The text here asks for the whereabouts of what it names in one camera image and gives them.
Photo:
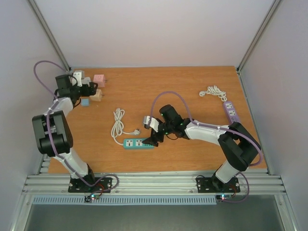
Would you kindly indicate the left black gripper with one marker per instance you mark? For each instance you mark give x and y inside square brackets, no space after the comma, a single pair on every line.
[87,92]

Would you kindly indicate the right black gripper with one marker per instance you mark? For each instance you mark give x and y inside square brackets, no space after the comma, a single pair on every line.
[155,138]

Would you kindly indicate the white plug adapter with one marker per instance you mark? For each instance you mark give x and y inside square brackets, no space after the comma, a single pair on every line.
[86,80]

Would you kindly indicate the wooden cube plug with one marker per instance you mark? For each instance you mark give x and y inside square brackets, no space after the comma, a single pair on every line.
[97,97]

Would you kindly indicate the large pink cube plug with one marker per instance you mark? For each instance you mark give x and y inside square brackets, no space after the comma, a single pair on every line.
[100,80]

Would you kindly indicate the small blue plug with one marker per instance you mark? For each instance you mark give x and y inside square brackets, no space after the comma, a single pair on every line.
[85,102]

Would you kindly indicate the teal power strip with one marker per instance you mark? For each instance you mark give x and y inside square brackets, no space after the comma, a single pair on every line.
[136,144]

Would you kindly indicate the purple power strip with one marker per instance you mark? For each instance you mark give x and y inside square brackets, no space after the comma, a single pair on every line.
[230,112]

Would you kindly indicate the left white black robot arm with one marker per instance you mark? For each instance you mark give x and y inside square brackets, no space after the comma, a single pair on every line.
[53,135]

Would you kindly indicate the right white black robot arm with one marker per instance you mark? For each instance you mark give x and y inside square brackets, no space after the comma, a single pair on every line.
[237,144]

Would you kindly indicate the right small circuit board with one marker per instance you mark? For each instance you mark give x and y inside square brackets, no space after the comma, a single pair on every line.
[223,197]

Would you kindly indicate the small circuit board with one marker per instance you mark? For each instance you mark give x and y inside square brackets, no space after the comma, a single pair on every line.
[91,198]
[223,197]

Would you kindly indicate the left small circuit board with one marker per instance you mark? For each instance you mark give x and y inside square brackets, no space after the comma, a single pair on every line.
[91,198]

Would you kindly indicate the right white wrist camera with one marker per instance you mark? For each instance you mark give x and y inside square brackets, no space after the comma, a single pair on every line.
[151,122]

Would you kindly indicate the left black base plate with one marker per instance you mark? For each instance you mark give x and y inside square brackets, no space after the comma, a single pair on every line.
[103,185]

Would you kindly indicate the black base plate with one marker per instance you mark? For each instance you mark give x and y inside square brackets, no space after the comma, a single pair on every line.
[208,185]
[103,185]

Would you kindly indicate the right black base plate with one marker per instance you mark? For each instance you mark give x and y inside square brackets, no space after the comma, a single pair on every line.
[208,185]

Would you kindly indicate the blue slotted cable duct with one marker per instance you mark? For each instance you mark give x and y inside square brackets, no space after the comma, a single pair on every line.
[125,200]

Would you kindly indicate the aluminium front rail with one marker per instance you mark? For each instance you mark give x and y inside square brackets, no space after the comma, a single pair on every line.
[156,184]

